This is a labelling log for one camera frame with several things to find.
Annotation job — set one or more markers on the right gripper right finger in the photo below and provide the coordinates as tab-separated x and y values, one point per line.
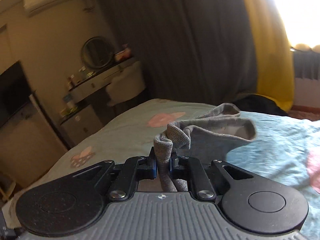
190	169

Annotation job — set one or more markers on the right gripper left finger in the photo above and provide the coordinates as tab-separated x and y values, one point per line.
126	176

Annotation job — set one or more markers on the grey knit pants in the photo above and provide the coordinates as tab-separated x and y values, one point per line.
206	137

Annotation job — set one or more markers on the white bedside cabinet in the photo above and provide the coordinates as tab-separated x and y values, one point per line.
81	125

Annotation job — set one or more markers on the white shell-back chair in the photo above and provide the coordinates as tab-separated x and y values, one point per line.
127	85

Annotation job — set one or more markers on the black garment on bed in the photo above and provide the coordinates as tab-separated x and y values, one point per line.
259	104

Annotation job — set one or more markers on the white vanity desk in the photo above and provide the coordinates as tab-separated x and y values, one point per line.
99	80

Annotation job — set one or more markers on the mint patterned bed sheet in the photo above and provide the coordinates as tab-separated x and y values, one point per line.
267	189

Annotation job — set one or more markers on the round vanity mirror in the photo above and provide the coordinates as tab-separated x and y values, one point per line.
97	53

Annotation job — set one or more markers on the grey curtain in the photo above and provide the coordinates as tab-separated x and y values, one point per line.
192	50

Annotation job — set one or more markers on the yellow curtain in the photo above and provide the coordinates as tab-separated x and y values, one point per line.
275	71

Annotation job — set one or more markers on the black wall television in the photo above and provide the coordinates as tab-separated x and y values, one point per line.
15	91

